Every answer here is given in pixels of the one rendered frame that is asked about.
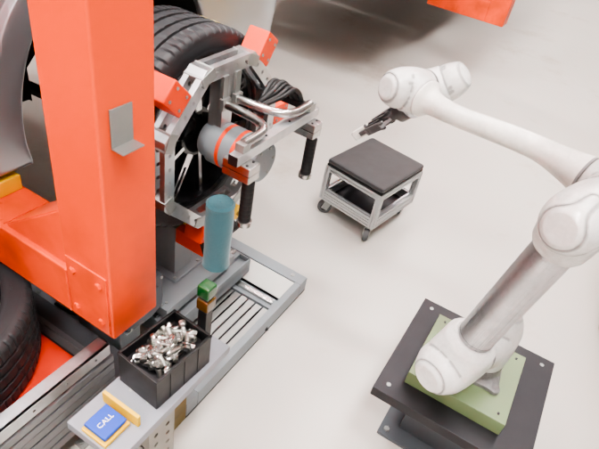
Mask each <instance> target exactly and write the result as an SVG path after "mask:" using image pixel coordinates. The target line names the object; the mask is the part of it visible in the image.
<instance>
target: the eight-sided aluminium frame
mask: <svg viewBox="0 0 599 449"><path fill-rule="evenodd" d="M259 57H260V56H259V55H258V54H257V52H255V51H253V50H251V49H249V48H246V47H244V46H241V45H237V46H233V48H230V49H227V50H224V51H223V52H220V53H216V54H213V55H211V56H209V57H206V58H203V59H200V60H198V61H197V60H195V61H194V62H192V63H190V64H189V65H188V67H187V69H186V70H185V71H184V75H183V76H182V77H181V79H180V81H179V82H178V83H179V84H180V85H181V86H182V87H183V88H184V89H185V90H186V91H187V92H188V93H189V94H190V95H191V96H192V97H191V99H190V101H189V102H188V103H187V105H186V106H185V109H184V111H183V112H182V114H181V116H180V117H179V118H177V117H175V116H173V115H171V114H169V113H167V112H165V111H162V112H161V114H160V115H159V117H158V119H157V121H156V122H155V124H154V143H155V208H157V209H158V210H160V211H162V212H164V213H166V214H167V215H169V216H173V217H175V218H177V219H179V220H181V221H183V222H185V223H187V224H188V225H190V226H192V227H194V228H197V229H199V228H201V227H202V226H204V221H205V213H206V200H207V199H208V198H209V197H211V196H213V195H216V194H224V195H226V196H229V197H230V198H232V199H233V200H234V201H235V203H236V202H237V201H238V200H239V199H240V198H241V190H242V182H240V181H239V182H238V180H236V179H234V178H232V177H231V176H229V177H228V179H227V181H226V183H225V184H224V185H223V186H222V187H221V188H220V189H218V190H216V191H215V192H213V193H211V194H210V195H209V196H208V197H206V198H205V199H203V200H201V201H200V202H198V203H197V204H195V205H194V206H192V207H191V208H189V209H187V208H185V207H183V206H181V205H179V204H177V203H176V202H174V187H175V147H176V141H177V140H178V138H179V136H180V135H181V134H182V132H183V130H184V128H185V126H186V124H187V122H188V121H189V119H190V117H191V116H192V114H193V112H194V110H195V109H196V107H197V105H198V103H199V102H200V100H201V98H202V96H203V95H204V93H205V91H206V90H207V88H208V86H209V85H210V84H211V83H212V82H214V81H216V80H219V79H220V78H222V77H223V76H226V75H231V74H233V73H235V72H236V71H237V70H239V69H243V71H244V72H245V74H246V75H247V76H248V78H249V79H250V81H251V82H252V84H253V85H254V86H255V87H256V96H255V101H256V100H257V99H258V98H259V97H260V95H261V93H262V91H263V90H264V88H265V86H266V84H267V82H268V81H269V80H270V79H272V76H271V75H270V73H269V72H268V70H267V68H266V66H265V65H264V63H263V62H262V61H261V60H260V59H259ZM253 113H255V114H257V115H258V116H260V117H261V118H262V119H264V120H265V121H266V123H267V128H268V130H269V129H271V128H272V127H273V121H274V116H270V115H267V114H266V115H265V116H262V115H260V114H258V113H257V112H254V111H253ZM237 182H238V184H236V183H237Z"/></svg>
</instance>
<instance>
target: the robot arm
mask: <svg viewBox="0 0 599 449"><path fill-rule="evenodd" d="M471 83H472V79H471V74H470V71H469V70H468V69H467V68H466V67H465V65H464V64H463V63H461V62H460V61H455V62H450V63H446V64H444V65H441V66H436V67H433V68H430V69H422V68H417V67H398V68H395V69H391V70H389V71H388V72H386V73H385V74H384V75H383V76H382V79H381V81H380V83H379V86H378V94H379V96H380V99H381V100H382V101H383V102H384V103H385V104H386V105H388V106H390V107H389V108H388V109H386V110H385V111H383V112H382V113H380V114H379V115H377V116H376V117H374V118H372V119H371V120H372V121H370V122H368V125H367V124H364V125H363V126H361V127H360V128H358V129H357V130H355V131H353V132H352V133H351V135H352V136H353V137H354V138H355V140H358V139H360V138H362V137H364V136H365V135H372V134H374V133H376V132H379V131H381V130H384V129H386V128H387V127H386V126H387V125H389V124H392V123H394V122H395V121H396V120H398V121H400V122H405V121H407V120H409V119H411V118H418V117H422V116H424V115H429V116H431V117H434V118H436V119H438V120H440V121H442V122H445V123H447V124H449V125H451V126H453V127H457V128H459V129H462V130H463V131H466V132H468V133H470V134H473V135H477V136H478V137H481V138H483V139H486V140H488V141H490V142H492V143H496V144H498V145H501V146H503V147H505V148H507V149H509V150H512V151H515V152H518V153H520V154H521V155H523V156H525V157H527V158H529V159H532V160H533V161H535V162H537V163H538V164H539V165H540V166H541V167H543V168H544V169H545V170H546V171H548V172H549V173H550V174H551V175H552V176H553V177H555V178H556V179H557V180H558V181H559V182H560V183H561V184H562V185H563V186H564V187H565V189H563V190H561V191H560V192H558V193H556V194H555V195H554V196H553V197H552V198H550V199H549V200H548V201H547V202H546V204H545V205H544V206H543V207H542V208H541V210H540V212H539V214H538V217H537V222H536V224H535V226H534V228H533V230H532V241H531V242H530V243H529V245H528V246H527V247H526V248H525V249H524V250H523V251H522V253H521V254H520V255H519V256H518V257H517V258H516V259H515V260H514V262H513V263H512V264H511V265H510V266H509V268H508V269H507V270H506V271H505V273H504V274H503V275H502V276H501V277H500V278H499V280H498V281H497V282H496V283H495V284H494V286H493V287H492V288H491V289H490V290H489V292H488V293H487V294H486V295H485V296H484V298H483V299H482V300H481V301H480V302H479V304H478V305H477V306H476V307H474V309H473V310H472V311H471V312H470V313H469V315H468V316H467V317H466V318H455V319H454V320H452V321H451V322H449V323H448V324H447V325H446V326H445V327H444V328H443V329H442V330H441V331H440V332H439V333H438V334H437V335H436V336H435V337H433V338H432V339H431V340H430V342H428V343H427V344H426V345H424V346H423V347H422V348H421V350H420V352H419V354H418V356H417V357H416V360H415V364H414V367H415V373H416V377H417V379H418V380H419V382H420V383H421V384H422V386H423V387H424V388H426V389H427V390H428V391H430V392H432V393H434V394H436V395H443V396H444V395H453V394H456V393H458V392H460V391H462V390H464V389H465V388H467V387H469V386H470V385H471V384H473V385H475V386H477V387H479V388H483V389H485V390H486V391H488V392H489V393H490V394H491V395H492V396H497V395H498V393H499V392H500V388H499V381H500V377H501V373H502V369H503V367H504V365H505V364H506V363H507V362H508V360H509V359H510V358H511V356H512V355H513V353H514V351H515V350H516V348H517V346H518V345H519V343H520V341H521V338H522V335H523V330H524V321H523V316H524V315H525V314H526V313H527V312H528V311H529V310H530V309H531V308H532V307H533V305H534V304H535V303H536V302H537V301H538V300H539V299H540V298H541V297H542V296H543V295H544V294H545V293H546V292H547V291H548V290H549V289H550V288H551V287H552V286H553V285H554V284H555V283H556V282H557V281H558V280H559V279H560V278H561V277H562V276H563V275H564V274H565V273H566V272H567V271H568V270H569V269H570V268H571V267H575V266H579V265H583V264H584V263H586V261H587V260H588V259H590V258H591V257H592V256H594V255H595V254H596V253H598V252H599V158H597V157H596V156H593V155H590V154H587V153H584V152H582V151H577V150H575V149H572V148H570V147H568V146H565V145H563V144H560V143H557V142H555V141H553V140H550V139H548V138H546V137H544V136H542V135H539V134H536V133H534V132H531V131H529V130H527V129H525V128H522V127H517V126H516V125H513V124H510V123H507V122H504V121H503V120H500V119H497V118H493V117H490V116H488V115H485V114H482V113H480V112H477V111H475V110H470V109H468V108H465V107H464V106H461V105H459V104H457V103H455V102H453V101H454V100H456V99H457V98H459V97H460V96H461V95H462V94H464V93H465V92H466V91H467V90H468V88H469V87H470V86H471Z"/></svg>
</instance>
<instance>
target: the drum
mask: <svg viewBox="0 0 599 449"><path fill-rule="evenodd" d="M251 133H253V132H251V131H250V130H248V129H246V128H243V127H240V126H238V125H236V124H234V123H232V122H231V123H227V124H225V125H223V126H222V127H221V128H220V127H217V126H215V125H214V126H212V125H210V124H208V122H207V123H206V124H205V125H204V126H203V128H202V129H201V131H200V133H199V136H198V140H197V148H198V151H199V153H200V154H201V155H203V156H204V158H205V160H207V161H208V162H210V163H212V164H214V165H216V166H218V167H221V168H222V163H223V157H224V156H225V155H227V154H229V153H230V152H232V151H234V150H235V143H236V142H238V141H240V140H241V139H242V138H244V137H245V136H247V135H250V134H251ZM252 159H253V160H255V161H257V162H258V163H260V168H259V170H260V171H259V174H258V179H257V180H256V181H255V183H256V182H259V181H261V180H262V179H264V178H265V177H266V176H267V174H268V173H269V171H270V169H271V167H272V166H273V164H274V161H275V146H274V145H271V146H270V147H268V148H267V149H265V150H264V151H262V152H261V153H259V154H258V155H256V156H255V157H253V158H252Z"/></svg>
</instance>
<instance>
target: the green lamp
mask: <svg viewBox="0 0 599 449"><path fill-rule="evenodd" d="M216 294H217V285H216V284H215V283H214V282H212V281H211V280H209V279H205V280H204V281H202V282H201V283H200V284H199V285H198V288H197V295H198V296H199V297H201V298H203V299H205V300H206V301H209V300H210V299H212V298H213V297H214V296H215V295H216Z"/></svg>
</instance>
